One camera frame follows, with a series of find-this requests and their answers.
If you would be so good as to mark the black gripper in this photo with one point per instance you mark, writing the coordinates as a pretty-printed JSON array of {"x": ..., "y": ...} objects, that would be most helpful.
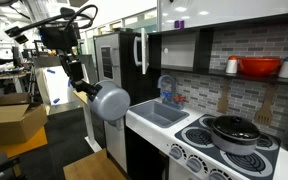
[{"x": 73, "y": 70}]

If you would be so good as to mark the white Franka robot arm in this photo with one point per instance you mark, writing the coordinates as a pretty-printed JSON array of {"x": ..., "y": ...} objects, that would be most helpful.
[{"x": 57, "y": 36}]

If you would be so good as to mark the fridge door with chalkboard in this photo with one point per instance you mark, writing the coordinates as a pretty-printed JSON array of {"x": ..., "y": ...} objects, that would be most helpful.
[{"x": 117, "y": 73}]

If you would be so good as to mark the fridge door with dispenser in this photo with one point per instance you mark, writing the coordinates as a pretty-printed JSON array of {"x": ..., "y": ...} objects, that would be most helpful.
[{"x": 115, "y": 146}]

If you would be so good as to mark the grey sink basin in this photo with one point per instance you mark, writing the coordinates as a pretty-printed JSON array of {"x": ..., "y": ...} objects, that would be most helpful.
[{"x": 157, "y": 115}]

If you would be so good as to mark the grey pot with black lid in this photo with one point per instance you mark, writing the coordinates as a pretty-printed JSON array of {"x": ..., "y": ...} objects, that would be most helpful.
[{"x": 234, "y": 133}]

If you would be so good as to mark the blue tape strip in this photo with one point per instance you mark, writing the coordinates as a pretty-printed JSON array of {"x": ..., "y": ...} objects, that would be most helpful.
[
  {"x": 56, "y": 100},
  {"x": 69, "y": 83},
  {"x": 50, "y": 71}
]

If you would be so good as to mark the grey metal panel stand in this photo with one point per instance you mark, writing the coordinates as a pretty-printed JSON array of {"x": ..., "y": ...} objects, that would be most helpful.
[{"x": 50, "y": 85}]

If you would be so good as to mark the black notes chalkboard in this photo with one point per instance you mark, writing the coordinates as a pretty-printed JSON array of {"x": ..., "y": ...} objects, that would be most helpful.
[{"x": 106, "y": 63}]

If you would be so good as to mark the light wood desk white legs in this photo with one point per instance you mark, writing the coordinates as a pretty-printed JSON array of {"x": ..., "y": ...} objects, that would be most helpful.
[{"x": 89, "y": 130}]

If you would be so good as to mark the wooden base board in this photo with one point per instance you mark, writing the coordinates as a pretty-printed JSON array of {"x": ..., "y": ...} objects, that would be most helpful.
[{"x": 90, "y": 166}]

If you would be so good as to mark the white toy kitchen unit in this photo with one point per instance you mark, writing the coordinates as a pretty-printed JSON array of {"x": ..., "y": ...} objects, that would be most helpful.
[{"x": 150, "y": 133}]

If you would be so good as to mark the cardboard box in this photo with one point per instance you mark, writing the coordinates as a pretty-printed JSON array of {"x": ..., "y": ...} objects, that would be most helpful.
[{"x": 10, "y": 123}]

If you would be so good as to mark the cluttered background workbench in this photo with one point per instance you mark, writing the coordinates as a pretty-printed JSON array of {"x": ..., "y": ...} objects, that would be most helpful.
[{"x": 4, "y": 76}]

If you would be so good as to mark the yellow floor mat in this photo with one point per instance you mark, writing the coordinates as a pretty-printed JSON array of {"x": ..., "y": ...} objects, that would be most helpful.
[{"x": 24, "y": 146}]

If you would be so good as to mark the grey toy faucet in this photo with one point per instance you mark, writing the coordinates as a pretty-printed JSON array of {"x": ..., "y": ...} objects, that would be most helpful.
[{"x": 165, "y": 81}]

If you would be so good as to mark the grey stove knob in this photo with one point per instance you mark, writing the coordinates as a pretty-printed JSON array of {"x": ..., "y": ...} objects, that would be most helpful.
[
  {"x": 176, "y": 152},
  {"x": 217, "y": 175},
  {"x": 194, "y": 164}
]

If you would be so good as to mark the small purple block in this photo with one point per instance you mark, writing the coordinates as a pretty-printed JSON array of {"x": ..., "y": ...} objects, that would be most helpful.
[
  {"x": 181, "y": 24},
  {"x": 176, "y": 24}
]

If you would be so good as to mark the wooden spoon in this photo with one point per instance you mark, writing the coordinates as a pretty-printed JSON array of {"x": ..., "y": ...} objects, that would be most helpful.
[{"x": 223, "y": 103}]

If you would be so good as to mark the white shaker with orange cap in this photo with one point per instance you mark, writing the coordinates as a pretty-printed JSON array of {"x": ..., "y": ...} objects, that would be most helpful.
[{"x": 231, "y": 65}]

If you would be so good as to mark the red bowl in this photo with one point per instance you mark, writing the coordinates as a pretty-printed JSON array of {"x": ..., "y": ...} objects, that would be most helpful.
[{"x": 259, "y": 66}]

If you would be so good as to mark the wooden slotted spatula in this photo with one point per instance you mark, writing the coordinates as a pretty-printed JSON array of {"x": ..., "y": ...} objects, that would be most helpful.
[{"x": 264, "y": 115}]

